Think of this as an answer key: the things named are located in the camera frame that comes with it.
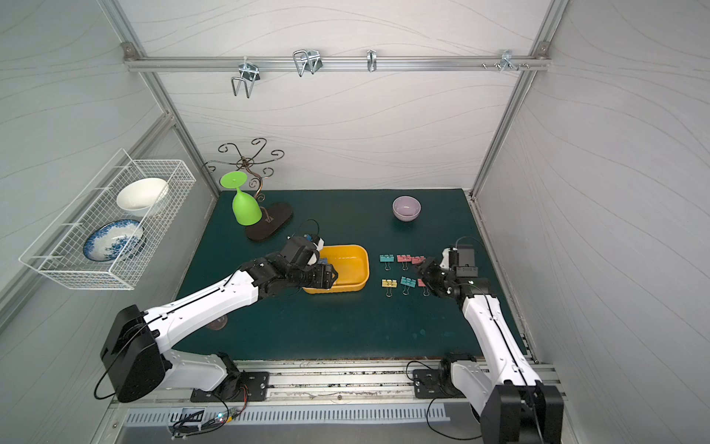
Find teal binder clip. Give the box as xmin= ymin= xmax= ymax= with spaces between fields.
xmin=399 ymin=277 xmax=418 ymax=295
xmin=379 ymin=255 xmax=395 ymax=271

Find yellow plastic storage box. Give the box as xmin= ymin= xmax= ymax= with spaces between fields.
xmin=304 ymin=244 xmax=370 ymax=294

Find yellow binder clip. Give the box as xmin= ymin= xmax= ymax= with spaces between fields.
xmin=381 ymin=279 xmax=398 ymax=298

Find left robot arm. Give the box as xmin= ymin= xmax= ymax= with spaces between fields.
xmin=100 ymin=235 xmax=338 ymax=403

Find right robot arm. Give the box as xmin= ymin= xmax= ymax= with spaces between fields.
xmin=416 ymin=247 xmax=564 ymax=443

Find black metal cup stand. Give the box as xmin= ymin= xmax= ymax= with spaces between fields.
xmin=203 ymin=137 xmax=293 ymax=242

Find green table mat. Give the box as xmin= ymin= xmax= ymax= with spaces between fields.
xmin=179 ymin=189 xmax=500 ymax=360

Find green plastic wine glass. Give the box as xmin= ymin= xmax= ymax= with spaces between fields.
xmin=220 ymin=171 xmax=262 ymax=227

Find purple ceramic bowl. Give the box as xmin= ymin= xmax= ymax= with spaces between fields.
xmin=392 ymin=195 xmax=422 ymax=222

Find clear plastic cup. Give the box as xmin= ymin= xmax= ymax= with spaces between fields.
xmin=205 ymin=316 xmax=229 ymax=331

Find white ceramic bowl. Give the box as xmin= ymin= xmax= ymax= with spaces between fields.
xmin=116 ymin=178 xmax=170 ymax=218

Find blue patterned plate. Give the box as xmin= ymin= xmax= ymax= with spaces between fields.
xmin=83 ymin=219 xmax=144 ymax=263

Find double prong metal hook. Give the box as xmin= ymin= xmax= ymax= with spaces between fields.
xmin=231 ymin=61 xmax=261 ymax=98

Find metal hook right end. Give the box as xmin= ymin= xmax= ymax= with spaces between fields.
xmin=481 ymin=51 xmax=530 ymax=72

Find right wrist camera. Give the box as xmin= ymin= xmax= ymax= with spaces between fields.
xmin=440 ymin=246 xmax=478 ymax=279

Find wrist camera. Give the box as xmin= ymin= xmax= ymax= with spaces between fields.
xmin=440 ymin=246 xmax=478 ymax=279
xmin=306 ymin=234 xmax=325 ymax=266

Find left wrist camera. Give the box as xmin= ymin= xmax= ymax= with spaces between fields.
xmin=306 ymin=234 xmax=325 ymax=266

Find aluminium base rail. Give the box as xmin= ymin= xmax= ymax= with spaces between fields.
xmin=110 ymin=359 xmax=568 ymax=411

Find white wire basket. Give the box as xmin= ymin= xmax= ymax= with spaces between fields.
xmin=18 ymin=150 xmax=196 ymax=290

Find aluminium crossbar rail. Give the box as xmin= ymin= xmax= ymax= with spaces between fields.
xmin=124 ymin=54 xmax=552 ymax=74

